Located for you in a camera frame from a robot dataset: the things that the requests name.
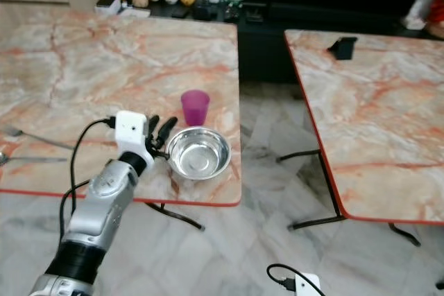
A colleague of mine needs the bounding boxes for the black metal table leg frame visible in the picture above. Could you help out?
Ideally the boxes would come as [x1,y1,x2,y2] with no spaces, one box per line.
[144,202,206,232]
[275,148,422,247]

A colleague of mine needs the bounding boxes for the stainless steel bowl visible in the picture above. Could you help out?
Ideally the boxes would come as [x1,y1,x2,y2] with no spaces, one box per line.
[164,126,232,181]

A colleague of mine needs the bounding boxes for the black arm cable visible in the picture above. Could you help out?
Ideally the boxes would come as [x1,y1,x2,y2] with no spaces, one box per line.
[60,116,117,243]
[266,263,298,291]

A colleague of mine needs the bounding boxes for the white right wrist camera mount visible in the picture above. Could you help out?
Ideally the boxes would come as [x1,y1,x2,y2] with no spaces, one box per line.
[293,273,323,296]

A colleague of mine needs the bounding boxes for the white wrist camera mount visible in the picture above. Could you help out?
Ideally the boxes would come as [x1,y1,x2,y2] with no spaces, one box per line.
[114,110,155,166]
[293,273,323,296]

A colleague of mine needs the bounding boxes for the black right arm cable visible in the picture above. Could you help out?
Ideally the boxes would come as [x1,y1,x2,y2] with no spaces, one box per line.
[266,263,298,291]

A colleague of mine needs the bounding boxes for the purple plastic cup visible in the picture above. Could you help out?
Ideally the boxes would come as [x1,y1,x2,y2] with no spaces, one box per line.
[180,89,211,128]

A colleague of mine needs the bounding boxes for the white and red object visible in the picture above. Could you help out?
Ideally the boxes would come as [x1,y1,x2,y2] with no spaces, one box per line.
[405,0,444,39]

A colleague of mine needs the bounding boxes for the metal spoon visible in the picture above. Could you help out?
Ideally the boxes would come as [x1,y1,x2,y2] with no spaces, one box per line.
[0,151,69,167]

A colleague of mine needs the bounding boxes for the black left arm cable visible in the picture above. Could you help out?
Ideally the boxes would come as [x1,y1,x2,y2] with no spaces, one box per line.
[60,116,117,243]

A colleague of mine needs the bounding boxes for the small black stand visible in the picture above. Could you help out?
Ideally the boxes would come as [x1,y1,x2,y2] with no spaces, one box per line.
[327,35,359,61]

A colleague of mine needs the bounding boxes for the black television cabinet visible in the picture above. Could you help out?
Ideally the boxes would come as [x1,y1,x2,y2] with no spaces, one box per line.
[235,1,425,85]

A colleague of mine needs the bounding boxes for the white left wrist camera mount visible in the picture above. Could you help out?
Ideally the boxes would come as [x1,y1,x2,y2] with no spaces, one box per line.
[114,110,155,166]

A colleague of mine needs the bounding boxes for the metal fork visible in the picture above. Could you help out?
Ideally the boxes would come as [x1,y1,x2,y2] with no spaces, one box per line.
[3,126,76,150]

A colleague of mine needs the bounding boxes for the small white box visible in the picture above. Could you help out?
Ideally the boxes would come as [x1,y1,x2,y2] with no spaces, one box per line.
[95,0,123,15]

